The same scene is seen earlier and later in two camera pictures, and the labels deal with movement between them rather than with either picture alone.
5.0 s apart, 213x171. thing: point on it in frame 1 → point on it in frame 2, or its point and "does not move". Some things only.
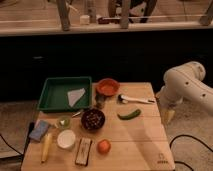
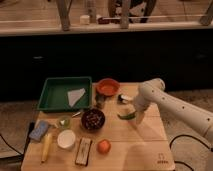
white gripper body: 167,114 → 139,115
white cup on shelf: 84,20 does not move
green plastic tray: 66,93 does not move
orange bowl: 107,86 does not move
